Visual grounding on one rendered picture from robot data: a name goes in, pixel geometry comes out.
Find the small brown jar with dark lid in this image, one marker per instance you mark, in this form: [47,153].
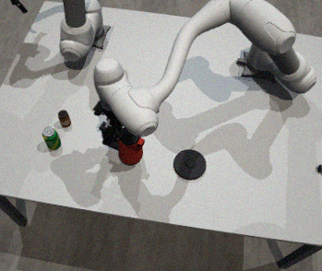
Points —
[64,118]

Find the dark grey round disc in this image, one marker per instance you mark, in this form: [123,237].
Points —
[189,164]

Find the green drink can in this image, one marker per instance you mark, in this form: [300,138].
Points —
[51,138]

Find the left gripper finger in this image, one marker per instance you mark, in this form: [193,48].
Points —
[111,129]
[119,125]

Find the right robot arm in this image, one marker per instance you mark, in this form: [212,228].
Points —
[78,35]

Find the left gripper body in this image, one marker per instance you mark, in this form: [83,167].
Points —
[109,115]

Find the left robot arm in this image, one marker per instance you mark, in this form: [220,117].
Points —
[261,23]

